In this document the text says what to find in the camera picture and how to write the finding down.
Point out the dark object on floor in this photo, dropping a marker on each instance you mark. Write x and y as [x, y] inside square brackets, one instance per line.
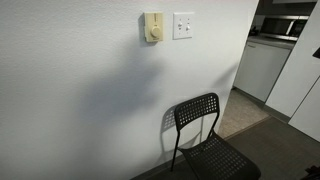
[312, 172]

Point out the white cabinet door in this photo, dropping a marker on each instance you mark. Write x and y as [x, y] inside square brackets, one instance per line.
[308, 116]

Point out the grey kitchen countertop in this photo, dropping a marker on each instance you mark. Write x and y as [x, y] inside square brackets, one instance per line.
[271, 42]

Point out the white base kitchen cabinet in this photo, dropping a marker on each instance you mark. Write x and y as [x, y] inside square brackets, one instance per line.
[261, 70]

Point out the white double switch plate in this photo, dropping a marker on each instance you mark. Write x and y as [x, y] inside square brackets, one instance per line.
[183, 20]

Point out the beige wall thermostat dial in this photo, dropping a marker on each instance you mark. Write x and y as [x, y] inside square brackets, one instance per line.
[153, 23]

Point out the stainless steel microwave oven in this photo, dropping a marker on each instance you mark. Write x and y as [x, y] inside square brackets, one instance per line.
[283, 26]

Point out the black perforated metal chair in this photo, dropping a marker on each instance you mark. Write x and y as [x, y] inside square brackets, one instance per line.
[213, 156]

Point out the white tall cabinet panel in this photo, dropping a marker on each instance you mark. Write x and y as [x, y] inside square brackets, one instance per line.
[296, 66]

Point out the white light switch toggle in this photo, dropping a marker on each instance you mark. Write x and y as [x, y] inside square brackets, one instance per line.
[180, 26]
[188, 28]

